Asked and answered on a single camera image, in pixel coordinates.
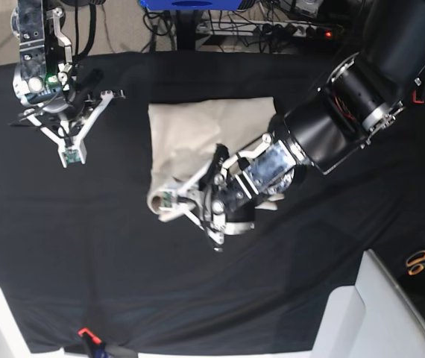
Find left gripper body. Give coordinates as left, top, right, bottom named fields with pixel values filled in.
left=199, top=175, right=257, bottom=239

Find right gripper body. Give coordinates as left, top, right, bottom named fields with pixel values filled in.
left=42, top=69, right=104, bottom=138

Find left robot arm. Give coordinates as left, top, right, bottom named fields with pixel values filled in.
left=199, top=1, right=425, bottom=243

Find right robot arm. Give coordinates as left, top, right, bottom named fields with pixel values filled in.
left=10, top=0, right=107, bottom=141

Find blue plastic box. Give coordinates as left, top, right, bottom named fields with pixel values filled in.
left=139, top=0, right=242, bottom=11

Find white power strip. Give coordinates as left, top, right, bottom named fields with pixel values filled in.
left=196, top=19, right=307, bottom=38

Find black table cloth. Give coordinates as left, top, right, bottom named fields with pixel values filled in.
left=0, top=52, right=425, bottom=355

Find red clip at table edge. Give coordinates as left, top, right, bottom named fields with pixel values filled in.
left=78, top=327, right=102, bottom=345

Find red black clamp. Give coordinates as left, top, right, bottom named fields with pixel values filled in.
left=412, top=78, right=425, bottom=104

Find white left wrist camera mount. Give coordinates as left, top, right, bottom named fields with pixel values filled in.
left=157, top=160, right=225, bottom=252

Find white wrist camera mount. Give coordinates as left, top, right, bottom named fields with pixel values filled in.
left=157, top=160, right=225, bottom=252
left=28, top=94, right=111, bottom=169

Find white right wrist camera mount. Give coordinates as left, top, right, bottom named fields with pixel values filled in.
left=28, top=94, right=111, bottom=169

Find orange handled scissors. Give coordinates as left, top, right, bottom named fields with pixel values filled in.
left=405, top=250, right=425, bottom=276

